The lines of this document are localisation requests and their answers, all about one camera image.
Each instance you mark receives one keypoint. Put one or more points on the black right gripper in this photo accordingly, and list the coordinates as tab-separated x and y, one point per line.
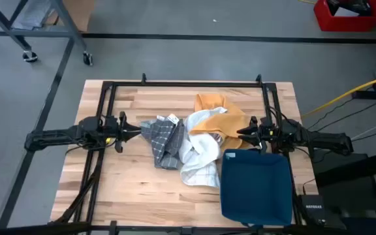
266	132

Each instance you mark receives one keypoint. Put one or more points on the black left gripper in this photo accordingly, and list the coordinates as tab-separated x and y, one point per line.
111	129

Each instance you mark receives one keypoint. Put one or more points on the grey checked towel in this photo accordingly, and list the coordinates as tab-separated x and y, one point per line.
163	137

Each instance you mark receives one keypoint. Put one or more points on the black Netgear network switch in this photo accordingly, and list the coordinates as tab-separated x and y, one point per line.
312	209

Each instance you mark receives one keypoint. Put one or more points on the black electronic device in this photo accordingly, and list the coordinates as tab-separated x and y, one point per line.
351	5

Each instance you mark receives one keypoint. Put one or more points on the orange towel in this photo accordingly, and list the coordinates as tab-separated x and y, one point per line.
220	125

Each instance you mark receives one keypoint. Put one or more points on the brown cardboard box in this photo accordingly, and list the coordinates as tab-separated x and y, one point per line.
80	13

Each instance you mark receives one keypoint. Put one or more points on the blue fabric bin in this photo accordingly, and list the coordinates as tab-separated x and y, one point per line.
256	186

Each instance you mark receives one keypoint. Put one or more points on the white striped towel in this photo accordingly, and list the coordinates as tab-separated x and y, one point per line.
201	153

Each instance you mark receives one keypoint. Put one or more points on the grey metal wheeled cart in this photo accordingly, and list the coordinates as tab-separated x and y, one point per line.
63	16

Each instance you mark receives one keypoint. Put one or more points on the black side table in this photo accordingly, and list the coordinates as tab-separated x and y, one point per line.
354	169

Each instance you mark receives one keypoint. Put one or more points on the grey plastic bag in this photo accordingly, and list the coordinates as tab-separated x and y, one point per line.
34	14

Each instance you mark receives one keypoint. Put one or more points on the red plastic bin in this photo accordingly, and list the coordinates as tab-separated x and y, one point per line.
325	23

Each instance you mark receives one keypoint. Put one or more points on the black metal table frame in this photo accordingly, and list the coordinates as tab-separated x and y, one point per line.
188	84

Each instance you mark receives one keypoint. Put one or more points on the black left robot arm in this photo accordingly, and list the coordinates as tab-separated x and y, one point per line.
54	135

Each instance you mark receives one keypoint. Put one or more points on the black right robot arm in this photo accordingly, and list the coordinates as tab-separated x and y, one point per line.
318	140

